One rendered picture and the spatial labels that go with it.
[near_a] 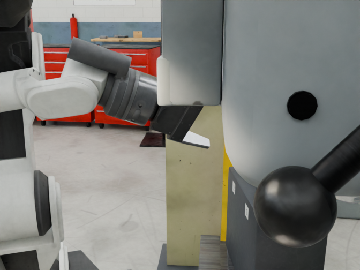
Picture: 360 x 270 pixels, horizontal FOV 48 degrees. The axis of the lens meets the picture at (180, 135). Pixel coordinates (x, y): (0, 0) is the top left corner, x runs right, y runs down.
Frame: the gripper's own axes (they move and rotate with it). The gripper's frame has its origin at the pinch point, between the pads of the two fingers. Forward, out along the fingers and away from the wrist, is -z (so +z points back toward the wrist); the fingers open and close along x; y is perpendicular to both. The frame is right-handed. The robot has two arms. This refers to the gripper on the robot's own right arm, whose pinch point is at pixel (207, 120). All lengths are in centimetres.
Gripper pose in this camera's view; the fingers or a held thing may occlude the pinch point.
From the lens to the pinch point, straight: 74.0
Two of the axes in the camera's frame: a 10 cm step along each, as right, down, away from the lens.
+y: -0.1, -6.9, 7.2
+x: 4.1, -6.7, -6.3
